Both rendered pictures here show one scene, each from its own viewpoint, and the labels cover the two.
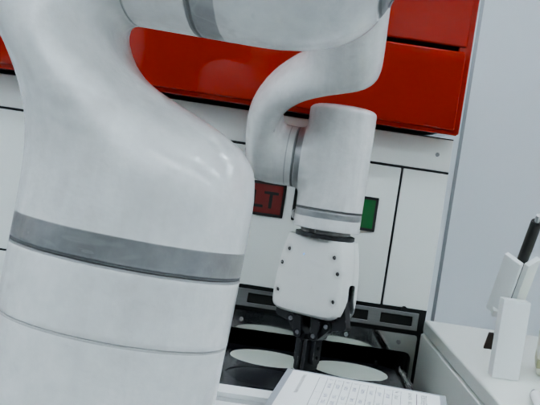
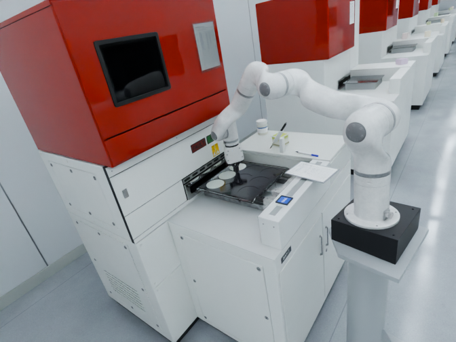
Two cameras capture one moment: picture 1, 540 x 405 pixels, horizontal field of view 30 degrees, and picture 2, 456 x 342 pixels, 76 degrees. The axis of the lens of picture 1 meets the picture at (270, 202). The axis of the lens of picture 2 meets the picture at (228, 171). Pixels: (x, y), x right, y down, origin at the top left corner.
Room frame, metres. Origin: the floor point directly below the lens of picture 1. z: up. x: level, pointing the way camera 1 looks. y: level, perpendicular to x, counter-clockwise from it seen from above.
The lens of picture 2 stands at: (0.29, 1.08, 1.64)
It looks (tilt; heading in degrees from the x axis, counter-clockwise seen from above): 26 degrees down; 312
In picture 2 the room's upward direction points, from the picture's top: 11 degrees counter-clockwise
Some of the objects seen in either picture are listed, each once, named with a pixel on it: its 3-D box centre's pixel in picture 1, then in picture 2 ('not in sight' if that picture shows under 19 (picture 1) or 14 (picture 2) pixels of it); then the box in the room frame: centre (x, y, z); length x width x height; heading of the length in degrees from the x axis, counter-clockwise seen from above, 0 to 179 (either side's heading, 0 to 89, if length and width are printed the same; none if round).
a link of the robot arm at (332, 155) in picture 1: (333, 157); (228, 127); (1.27, -0.07, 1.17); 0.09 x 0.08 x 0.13; 82
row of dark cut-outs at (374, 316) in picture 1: (263, 299); (209, 164); (1.41, -0.01, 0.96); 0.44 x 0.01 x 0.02; 90
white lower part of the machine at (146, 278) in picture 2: not in sight; (170, 239); (1.76, 0.17, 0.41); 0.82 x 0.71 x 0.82; 90
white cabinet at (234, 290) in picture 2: not in sight; (275, 244); (1.09, -0.11, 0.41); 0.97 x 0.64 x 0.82; 90
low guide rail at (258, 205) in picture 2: not in sight; (240, 201); (1.13, 0.09, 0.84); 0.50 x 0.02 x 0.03; 0
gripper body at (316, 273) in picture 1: (319, 270); (233, 151); (1.27, -0.07, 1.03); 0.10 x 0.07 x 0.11; 55
